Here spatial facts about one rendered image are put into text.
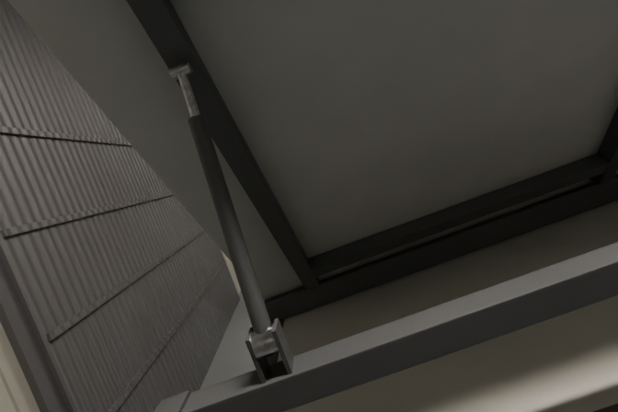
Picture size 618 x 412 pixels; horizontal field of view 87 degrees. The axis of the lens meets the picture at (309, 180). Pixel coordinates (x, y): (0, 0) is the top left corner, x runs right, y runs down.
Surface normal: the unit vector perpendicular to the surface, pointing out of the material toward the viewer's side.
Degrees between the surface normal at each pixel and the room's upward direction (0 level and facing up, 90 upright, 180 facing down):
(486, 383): 0
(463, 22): 129
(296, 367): 0
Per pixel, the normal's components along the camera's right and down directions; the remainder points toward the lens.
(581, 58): 0.22, 0.65
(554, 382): -0.35, -0.94
